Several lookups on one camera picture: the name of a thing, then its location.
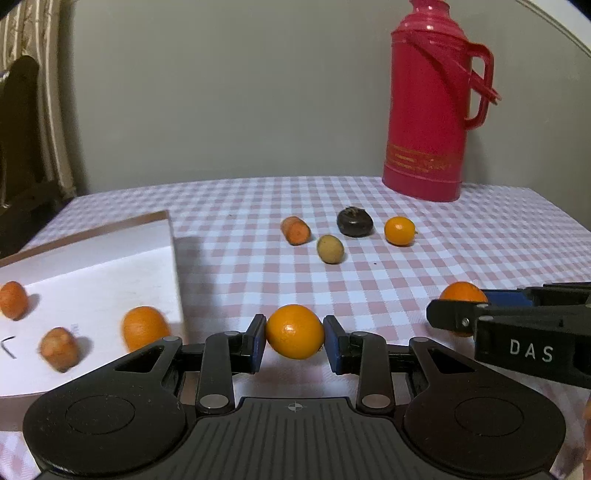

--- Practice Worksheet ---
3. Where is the red thermos flask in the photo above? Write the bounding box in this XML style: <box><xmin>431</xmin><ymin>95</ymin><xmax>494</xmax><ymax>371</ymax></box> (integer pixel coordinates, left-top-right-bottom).
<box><xmin>382</xmin><ymin>0</ymin><xmax>502</xmax><ymax>203</ymax></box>

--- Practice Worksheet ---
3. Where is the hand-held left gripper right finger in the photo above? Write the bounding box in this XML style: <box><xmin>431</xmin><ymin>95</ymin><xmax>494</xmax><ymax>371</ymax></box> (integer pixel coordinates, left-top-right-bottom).
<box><xmin>322</xmin><ymin>315</ymin><xmax>481</xmax><ymax>416</ymax></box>

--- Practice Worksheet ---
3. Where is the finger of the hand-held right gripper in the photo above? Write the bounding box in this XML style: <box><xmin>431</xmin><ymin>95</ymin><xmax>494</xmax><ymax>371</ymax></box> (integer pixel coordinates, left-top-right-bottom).
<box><xmin>480</xmin><ymin>285</ymin><xmax>591</xmax><ymax>308</ymax></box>
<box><xmin>426</xmin><ymin>298</ymin><xmax>492</xmax><ymax>334</ymax></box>

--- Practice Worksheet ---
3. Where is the dark wooden woven chair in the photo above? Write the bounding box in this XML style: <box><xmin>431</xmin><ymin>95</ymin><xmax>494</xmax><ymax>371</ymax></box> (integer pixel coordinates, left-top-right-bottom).
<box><xmin>0</xmin><ymin>55</ymin><xmax>70</xmax><ymax>259</ymax></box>

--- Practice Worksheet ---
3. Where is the brown carrot chunk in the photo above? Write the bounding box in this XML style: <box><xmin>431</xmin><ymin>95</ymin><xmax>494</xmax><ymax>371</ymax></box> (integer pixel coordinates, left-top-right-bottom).
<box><xmin>38</xmin><ymin>327</ymin><xmax>79</xmax><ymax>373</ymax></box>

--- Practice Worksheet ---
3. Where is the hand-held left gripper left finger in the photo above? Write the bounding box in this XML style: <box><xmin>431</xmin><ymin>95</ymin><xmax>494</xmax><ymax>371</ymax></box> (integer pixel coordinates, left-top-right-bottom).
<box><xmin>111</xmin><ymin>314</ymin><xmax>267</xmax><ymax>417</ymax></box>

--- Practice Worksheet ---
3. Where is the orange carrot piece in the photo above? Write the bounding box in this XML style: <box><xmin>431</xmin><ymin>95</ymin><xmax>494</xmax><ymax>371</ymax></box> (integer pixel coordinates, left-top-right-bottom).
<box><xmin>281</xmin><ymin>216</ymin><xmax>311</xmax><ymax>246</ymax></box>
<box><xmin>0</xmin><ymin>281</ymin><xmax>29</xmax><ymax>320</ymax></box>

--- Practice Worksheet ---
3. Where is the beige striped curtain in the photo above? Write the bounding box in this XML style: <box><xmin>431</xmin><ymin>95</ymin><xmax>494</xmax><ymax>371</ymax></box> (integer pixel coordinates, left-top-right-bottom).
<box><xmin>0</xmin><ymin>0</ymin><xmax>88</xmax><ymax>197</ymax></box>

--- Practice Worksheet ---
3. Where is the pink white checkered tablecloth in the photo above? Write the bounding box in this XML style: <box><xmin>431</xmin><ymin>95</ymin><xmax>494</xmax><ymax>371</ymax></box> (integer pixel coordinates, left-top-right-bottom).
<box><xmin>0</xmin><ymin>175</ymin><xmax>591</xmax><ymax>480</ymax></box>

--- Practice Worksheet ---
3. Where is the brown cardboard box white inside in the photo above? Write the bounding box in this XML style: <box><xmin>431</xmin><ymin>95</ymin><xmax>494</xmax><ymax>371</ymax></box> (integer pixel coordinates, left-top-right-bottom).
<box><xmin>0</xmin><ymin>211</ymin><xmax>185</xmax><ymax>398</ymax></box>

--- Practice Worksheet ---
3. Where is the dark water chestnut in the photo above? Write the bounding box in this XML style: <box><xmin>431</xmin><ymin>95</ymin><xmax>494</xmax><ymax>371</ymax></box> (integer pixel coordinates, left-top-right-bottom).
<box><xmin>337</xmin><ymin>206</ymin><xmax>374</xmax><ymax>238</ymax></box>

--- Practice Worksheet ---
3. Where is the small green fruit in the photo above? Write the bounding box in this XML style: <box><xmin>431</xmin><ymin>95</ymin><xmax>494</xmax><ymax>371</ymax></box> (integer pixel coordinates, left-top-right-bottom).
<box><xmin>317</xmin><ymin>234</ymin><xmax>345</xmax><ymax>265</ymax></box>

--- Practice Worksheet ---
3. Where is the small orange kumquat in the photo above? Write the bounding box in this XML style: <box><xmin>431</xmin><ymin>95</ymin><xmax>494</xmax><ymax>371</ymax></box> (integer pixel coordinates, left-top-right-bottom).
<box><xmin>265</xmin><ymin>304</ymin><xmax>326</xmax><ymax>361</ymax></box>
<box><xmin>384</xmin><ymin>217</ymin><xmax>417</xmax><ymax>247</ymax></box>

